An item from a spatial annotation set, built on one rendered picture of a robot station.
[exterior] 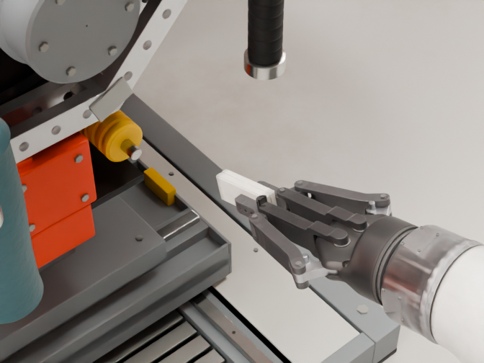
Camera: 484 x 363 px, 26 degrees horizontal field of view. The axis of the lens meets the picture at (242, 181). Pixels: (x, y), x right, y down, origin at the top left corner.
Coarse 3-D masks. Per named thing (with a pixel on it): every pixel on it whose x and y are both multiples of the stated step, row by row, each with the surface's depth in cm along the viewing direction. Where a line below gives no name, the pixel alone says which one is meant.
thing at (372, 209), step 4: (372, 204) 96; (368, 208) 97; (372, 208) 96; (376, 208) 97; (380, 208) 97; (384, 208) 96; (388, 208) 97; (368, 212) 96; (372, 212) 96; (376, 212) 96; (380, 212) 96; (384, 212) 96; (388, 212) 96
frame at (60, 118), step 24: (144, 0) 129; (168, 0) 125; (144, 24) 125; (168, 24) 127; (144, 48) 127; (120, 72) 126; (24, 96) 126; (48, 96) 127; (72, 96) 130; (96, 96) 126; (120, 96) 128; (24, 120) 123; (48, 120) 123; (72, 120) 126; (96, 120) 128; (24, 144) 124; (48, 144) 125
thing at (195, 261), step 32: (128, 192) 180; (160, 192) 178; (160, 224) 175; (192, 224) 172; (192, 256) 170; (224, 256) 170; (128, 288) 166; (160, 288) 163; (192, 288) 169; (96, 320) 161; (128, 320) 162; (32, 352) 157; (64, 352) 156; (96, 352) 161
